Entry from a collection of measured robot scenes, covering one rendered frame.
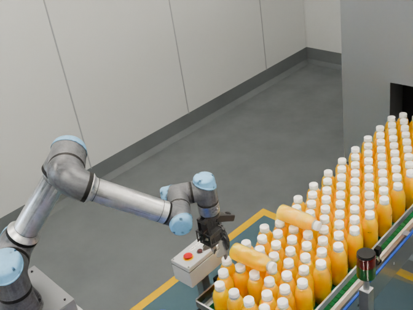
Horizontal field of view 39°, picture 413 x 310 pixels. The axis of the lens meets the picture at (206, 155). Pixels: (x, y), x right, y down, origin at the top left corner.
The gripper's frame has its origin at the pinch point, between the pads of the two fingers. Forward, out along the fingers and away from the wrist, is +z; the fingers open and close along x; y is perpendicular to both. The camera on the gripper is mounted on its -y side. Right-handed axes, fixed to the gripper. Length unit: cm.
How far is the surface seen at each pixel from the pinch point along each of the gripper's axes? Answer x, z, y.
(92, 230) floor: -206, 118, -63
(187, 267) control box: -12.5, 7.9, 7.2
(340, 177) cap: 4, 9, -77
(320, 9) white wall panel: -224, 57, -406
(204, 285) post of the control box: -14.2, 24.5, -1.1
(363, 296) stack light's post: 49, 10, -18
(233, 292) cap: 10.5, 9.0, 6.7
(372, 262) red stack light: 52, -6, -19
